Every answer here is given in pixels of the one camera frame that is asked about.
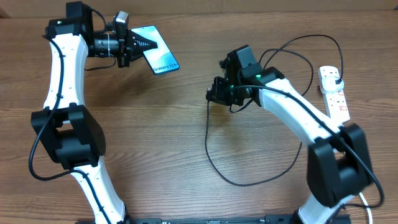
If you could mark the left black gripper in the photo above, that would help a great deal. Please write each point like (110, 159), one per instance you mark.
(132, 46)

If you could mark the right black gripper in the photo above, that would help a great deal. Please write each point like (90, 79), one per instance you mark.
(218, 95)

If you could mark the blue Galaxy smartphone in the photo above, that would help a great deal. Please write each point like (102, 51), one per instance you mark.
(161, 60)

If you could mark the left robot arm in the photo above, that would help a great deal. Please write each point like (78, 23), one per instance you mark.
(66, 129)

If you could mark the white charger plug adapter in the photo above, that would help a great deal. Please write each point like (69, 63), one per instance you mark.
(329, 85)

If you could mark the white power strip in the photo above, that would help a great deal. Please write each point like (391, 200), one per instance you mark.
(335, 103)

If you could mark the cardboard backdrop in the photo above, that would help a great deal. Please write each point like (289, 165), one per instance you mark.
(56, 8)

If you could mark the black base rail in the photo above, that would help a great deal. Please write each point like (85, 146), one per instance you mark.
(268, 219)

